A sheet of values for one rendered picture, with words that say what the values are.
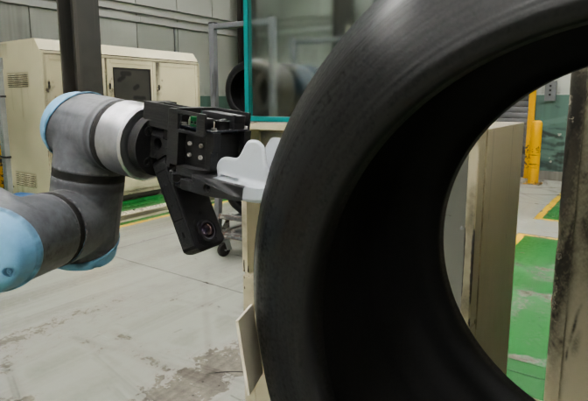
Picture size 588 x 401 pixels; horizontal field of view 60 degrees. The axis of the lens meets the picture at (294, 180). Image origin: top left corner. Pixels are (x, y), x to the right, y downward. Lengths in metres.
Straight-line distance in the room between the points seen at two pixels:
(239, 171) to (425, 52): 0.26
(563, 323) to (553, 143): 8.72
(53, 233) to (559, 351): 0.60
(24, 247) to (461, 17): 0.44
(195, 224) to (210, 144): 0.10
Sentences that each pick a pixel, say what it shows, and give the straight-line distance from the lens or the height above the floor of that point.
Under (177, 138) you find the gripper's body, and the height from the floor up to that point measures 1.28.
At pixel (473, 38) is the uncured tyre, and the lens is 0.29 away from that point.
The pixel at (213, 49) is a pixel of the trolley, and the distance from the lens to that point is 4.20.
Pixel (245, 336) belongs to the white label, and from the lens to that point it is 0.42.
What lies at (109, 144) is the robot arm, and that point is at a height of 1.27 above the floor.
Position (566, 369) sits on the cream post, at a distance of 0.73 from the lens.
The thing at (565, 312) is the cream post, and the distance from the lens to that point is 0.70.
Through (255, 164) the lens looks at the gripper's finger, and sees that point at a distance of 0.48.
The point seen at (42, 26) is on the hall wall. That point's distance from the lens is 9.24.
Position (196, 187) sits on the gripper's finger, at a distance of 0.51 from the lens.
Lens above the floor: 1.32
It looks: 9 degrees down
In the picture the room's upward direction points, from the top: straight up
